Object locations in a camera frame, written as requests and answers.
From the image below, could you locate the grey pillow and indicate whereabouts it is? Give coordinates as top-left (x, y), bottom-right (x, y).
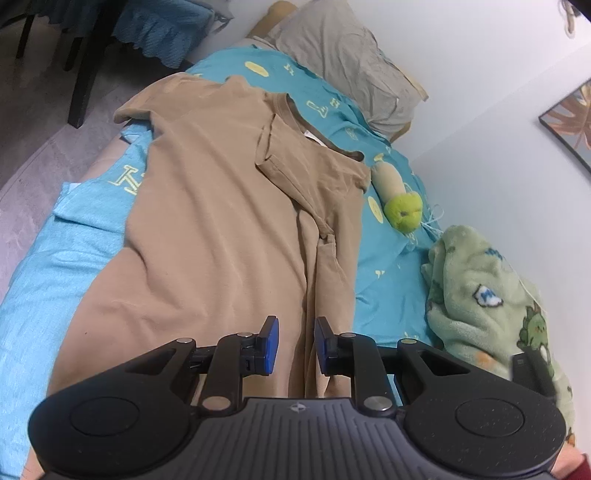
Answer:
top-left (265, 6), bottom-right (428, 139)

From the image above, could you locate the green fleece dinosaur blanket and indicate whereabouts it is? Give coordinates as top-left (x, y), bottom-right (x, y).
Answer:
top-left (421, 224), bottom-right (578, 445)

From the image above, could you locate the framed leaf wall picture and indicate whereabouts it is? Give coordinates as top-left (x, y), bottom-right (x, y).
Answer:
top-left (538, 78), bottom-right (591, 175)

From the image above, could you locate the teal printed bed sheet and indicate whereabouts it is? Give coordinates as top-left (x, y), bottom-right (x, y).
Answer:
top-left (0, 46), bottom-right (445, 416)

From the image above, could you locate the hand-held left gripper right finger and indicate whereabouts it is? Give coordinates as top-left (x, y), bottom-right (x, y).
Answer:
top-left (315, 316), bottom-right (467, 414)

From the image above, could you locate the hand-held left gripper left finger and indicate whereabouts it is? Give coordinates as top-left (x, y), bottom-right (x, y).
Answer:
top-left (124, 316), bottom-right (280, 414)

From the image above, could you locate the white charging cable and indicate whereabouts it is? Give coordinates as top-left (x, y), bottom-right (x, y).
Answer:
top-left (406, 203), bottom-right (447, 243)

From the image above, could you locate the tan t-shirt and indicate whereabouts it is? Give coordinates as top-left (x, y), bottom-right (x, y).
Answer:
top-left (46, 74), bottom-right (373, 402)

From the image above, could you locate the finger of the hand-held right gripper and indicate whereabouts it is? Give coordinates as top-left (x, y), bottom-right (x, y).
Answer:
top-left (512, 350), bottom-right (556, 398)

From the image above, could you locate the blue covered chair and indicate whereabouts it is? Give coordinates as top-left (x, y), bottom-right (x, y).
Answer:
top-left (111, 0), bottom-right (234, 70)

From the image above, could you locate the person's right forearm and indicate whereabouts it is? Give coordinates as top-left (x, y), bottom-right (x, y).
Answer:
top-left (551, 451), bottom-right (591, 480)

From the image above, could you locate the green and beige plush toy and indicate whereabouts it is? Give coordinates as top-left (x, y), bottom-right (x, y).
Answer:
top-left (371, 154), bottom-right (424, 232)

